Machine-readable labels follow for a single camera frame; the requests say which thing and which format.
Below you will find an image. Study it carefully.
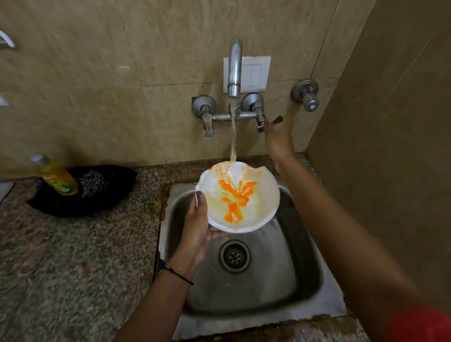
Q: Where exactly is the person's left hand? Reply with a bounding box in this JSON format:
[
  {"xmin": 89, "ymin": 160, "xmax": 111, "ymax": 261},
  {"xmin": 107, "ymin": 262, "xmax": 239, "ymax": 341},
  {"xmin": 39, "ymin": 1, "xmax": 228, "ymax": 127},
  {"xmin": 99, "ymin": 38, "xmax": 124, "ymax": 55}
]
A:
[{"xmin": 166, "ymin": 190, "xmax": 230, "ymax": 281}]

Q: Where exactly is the white switch plate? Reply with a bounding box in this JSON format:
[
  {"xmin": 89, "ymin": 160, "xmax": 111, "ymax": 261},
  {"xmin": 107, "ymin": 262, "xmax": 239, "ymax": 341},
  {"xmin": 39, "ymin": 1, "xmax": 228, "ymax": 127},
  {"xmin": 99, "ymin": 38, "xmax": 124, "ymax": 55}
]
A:
[{"xmin": 223, "ymin": 56, "xmax": 271, "ymax": 94}]

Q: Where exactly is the stainless steel sink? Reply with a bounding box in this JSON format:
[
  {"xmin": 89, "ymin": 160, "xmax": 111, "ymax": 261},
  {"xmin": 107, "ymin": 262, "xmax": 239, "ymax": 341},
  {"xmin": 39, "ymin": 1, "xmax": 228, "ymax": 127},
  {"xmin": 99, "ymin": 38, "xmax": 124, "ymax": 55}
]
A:
[{"xmin": 158, "ymin": 175, "xmax": 348, "ymax": 341}]

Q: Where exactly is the metal wall valve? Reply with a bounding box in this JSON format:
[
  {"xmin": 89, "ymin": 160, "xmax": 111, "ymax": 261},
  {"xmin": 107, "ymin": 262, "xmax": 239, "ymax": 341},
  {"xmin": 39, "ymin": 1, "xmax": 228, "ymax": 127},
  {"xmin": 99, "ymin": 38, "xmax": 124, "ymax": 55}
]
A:
[{"xmin": 290, "ymin": 79, "xmax": 320, "ymax": 113}]

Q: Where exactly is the yellow dish soap bottle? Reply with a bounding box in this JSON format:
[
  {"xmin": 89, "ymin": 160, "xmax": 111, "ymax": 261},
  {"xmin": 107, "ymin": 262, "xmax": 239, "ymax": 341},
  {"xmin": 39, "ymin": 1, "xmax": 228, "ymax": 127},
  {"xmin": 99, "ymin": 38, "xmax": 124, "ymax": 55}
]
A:
[{"xmin": 31, "ymin": 154, "xmax": 79, "ymax": 196}]

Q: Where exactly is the person's right hand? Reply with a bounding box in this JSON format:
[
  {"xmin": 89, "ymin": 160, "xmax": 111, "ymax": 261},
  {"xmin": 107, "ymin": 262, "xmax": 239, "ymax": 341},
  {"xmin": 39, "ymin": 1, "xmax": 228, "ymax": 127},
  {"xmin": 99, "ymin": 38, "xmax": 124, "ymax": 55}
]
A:
[{"xmin": 264, "ymin": 119, "xmax": 296, "ymax": 163}]

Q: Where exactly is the white bowl with orange stain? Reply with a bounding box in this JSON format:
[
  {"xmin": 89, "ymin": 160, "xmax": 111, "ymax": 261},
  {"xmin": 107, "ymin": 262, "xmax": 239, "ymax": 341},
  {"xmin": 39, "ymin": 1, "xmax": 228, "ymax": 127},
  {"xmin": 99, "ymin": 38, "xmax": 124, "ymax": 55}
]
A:
[{"xmin": 195, "ymin": 161, "xmax": 281, "ymax": 234}]

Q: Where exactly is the metal wall fixture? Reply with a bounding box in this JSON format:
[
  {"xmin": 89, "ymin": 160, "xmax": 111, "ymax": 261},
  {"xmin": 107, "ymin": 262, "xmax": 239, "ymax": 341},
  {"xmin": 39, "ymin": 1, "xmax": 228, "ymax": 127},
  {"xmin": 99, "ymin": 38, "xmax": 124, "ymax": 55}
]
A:
[{"xmin": 0, "ymin": 30, "xmax": 17, "ymax": 50}]

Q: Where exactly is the water stream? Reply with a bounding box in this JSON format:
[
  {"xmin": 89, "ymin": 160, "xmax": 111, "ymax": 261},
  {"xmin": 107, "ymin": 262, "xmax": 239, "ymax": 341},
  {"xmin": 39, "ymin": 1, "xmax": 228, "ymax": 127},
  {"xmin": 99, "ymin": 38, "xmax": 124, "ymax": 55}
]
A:
[{"xmin": 229, "ymin": 99, "xmax": 239, "ymax": 163}]

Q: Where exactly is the person's left forearm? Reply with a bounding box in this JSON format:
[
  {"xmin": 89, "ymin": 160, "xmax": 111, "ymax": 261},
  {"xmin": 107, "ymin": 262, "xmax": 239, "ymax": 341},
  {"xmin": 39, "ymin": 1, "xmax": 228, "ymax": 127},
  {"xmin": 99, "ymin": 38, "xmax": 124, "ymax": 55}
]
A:
[{"xmin": 113, "ymin": 261, "xmax": 194, "ymax": 342}]

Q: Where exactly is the black thread wrist band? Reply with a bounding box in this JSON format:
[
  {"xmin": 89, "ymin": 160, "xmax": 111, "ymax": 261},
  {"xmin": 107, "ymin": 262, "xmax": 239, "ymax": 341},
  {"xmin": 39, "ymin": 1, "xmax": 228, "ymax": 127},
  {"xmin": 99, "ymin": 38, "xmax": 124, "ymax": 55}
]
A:
[{"xmin": 160, "ymin": 264, "xmax": 194, "ymax": 286}]

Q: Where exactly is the metal sink drain strainer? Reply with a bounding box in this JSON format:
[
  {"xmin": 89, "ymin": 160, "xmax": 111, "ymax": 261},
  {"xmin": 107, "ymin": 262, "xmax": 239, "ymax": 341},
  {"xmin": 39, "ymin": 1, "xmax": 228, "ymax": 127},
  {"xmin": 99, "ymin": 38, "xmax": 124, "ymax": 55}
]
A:
[{"xmin": 218, "ymin": 239, "xmax": 252, "ymax": 275}]

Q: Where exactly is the metal wall faucet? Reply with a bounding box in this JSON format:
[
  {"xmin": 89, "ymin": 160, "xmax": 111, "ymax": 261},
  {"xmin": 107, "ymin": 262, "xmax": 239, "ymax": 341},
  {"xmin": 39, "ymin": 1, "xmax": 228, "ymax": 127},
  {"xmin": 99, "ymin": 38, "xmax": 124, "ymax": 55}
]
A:
[{"xmin": 191, "ymin": 38, "xmax": 284, "ymax": 138}]

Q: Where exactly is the person's right forearm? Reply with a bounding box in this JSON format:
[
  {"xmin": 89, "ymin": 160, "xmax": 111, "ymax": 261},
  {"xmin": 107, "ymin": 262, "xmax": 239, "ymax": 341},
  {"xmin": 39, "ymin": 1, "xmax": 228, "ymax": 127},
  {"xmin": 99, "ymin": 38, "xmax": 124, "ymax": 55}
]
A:
[{"xmin": 274, "ymin": 154, "xmax": 425, "ymax": 342}]

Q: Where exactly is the black tray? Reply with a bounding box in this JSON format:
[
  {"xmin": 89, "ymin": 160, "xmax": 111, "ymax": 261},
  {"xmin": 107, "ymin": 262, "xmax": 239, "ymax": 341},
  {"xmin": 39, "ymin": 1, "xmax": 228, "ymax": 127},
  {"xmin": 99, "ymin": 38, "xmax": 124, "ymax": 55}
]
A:
[{"xmin": 26, "ymin": 164, "xmax": 138, "ymax": 218}]

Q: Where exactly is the red sleeve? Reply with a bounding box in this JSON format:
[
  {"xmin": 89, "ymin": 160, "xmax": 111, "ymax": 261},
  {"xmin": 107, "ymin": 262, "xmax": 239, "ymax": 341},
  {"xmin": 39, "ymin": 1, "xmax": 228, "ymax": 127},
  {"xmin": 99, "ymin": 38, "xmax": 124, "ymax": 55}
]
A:
[{"xmin": 387, "ymin": 304, "xmax": 451, "ymax": 342}]

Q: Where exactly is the steel wool scrubber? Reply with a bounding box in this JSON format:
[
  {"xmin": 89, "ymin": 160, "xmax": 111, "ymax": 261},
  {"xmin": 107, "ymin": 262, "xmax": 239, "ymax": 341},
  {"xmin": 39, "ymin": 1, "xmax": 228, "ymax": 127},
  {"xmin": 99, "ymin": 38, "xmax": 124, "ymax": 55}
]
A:
[{"xmin": 79, "ymin": 171, "xmax": 109, "ymax": 198}]

